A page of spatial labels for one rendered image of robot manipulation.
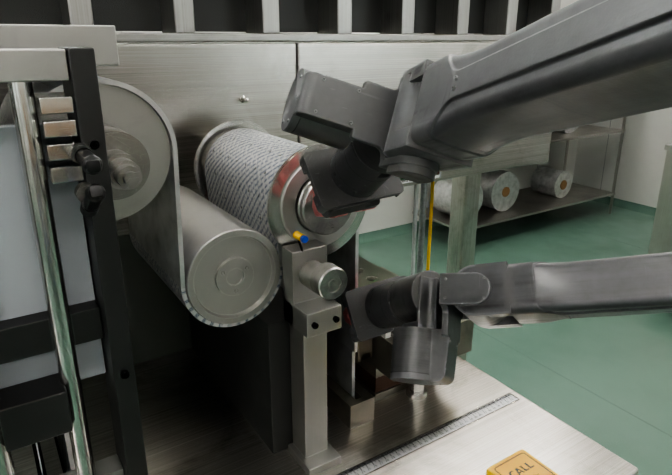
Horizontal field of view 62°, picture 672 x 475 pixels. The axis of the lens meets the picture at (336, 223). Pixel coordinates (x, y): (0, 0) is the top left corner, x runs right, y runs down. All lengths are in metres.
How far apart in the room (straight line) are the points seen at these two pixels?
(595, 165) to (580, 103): 5.53
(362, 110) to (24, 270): 0.30
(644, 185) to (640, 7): 5.36
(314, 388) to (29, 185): 0.44
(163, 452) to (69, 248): 0.43
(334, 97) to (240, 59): 0.54
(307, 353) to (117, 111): 0.36
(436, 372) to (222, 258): 0.28
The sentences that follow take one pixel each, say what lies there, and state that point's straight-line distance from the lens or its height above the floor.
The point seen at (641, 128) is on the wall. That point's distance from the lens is 5.58.
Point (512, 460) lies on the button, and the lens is 0.83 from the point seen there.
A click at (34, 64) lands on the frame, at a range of 0.46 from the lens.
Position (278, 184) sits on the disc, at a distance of 0.68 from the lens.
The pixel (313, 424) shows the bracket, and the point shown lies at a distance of 0.79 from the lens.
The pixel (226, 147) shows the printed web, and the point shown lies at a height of 1.29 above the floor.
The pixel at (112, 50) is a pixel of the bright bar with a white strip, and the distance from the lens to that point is 0.57.
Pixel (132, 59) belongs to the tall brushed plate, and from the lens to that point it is 0.94.
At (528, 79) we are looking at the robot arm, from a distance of 0.31.
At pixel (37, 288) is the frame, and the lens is 0.53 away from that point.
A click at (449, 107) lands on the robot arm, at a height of 1.40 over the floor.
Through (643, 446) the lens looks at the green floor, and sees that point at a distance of 2.54.
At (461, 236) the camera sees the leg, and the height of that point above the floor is 0.91.
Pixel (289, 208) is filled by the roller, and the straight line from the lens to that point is 0.69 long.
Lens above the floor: 1.45
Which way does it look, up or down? 18 degrees down
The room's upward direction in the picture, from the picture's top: straight up
